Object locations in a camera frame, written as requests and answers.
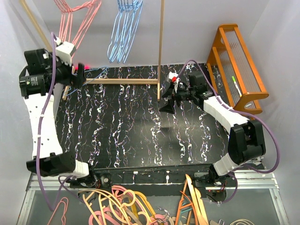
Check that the pink hanger on glass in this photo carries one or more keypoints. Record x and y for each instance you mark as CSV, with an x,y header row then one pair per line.
x,y
62,206

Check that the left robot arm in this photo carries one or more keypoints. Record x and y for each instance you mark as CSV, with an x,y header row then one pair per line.
x,y
37,80

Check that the green white pen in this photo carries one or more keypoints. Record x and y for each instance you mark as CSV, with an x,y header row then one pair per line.
x,y
236,86

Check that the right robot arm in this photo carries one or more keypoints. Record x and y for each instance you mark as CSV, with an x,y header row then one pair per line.
x,y
246,139

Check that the wooden hangers pile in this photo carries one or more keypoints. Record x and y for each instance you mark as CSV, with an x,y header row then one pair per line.
x,y
191,210

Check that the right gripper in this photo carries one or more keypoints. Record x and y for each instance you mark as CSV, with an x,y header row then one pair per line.
x,y
175,88

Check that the orange wooden shelf rack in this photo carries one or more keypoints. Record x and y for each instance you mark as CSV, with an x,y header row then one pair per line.
x,y
229,56

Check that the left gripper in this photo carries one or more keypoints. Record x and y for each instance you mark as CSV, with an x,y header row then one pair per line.
x,y
80,74

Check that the light blue wire hanger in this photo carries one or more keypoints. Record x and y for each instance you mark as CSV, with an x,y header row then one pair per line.
x,y
132,7

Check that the wooden clothes rack frame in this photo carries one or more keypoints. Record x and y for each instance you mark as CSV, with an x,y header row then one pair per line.
x,y
113,81

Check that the pile of plastic hangers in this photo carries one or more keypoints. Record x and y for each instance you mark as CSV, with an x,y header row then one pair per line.
x,y
122,206

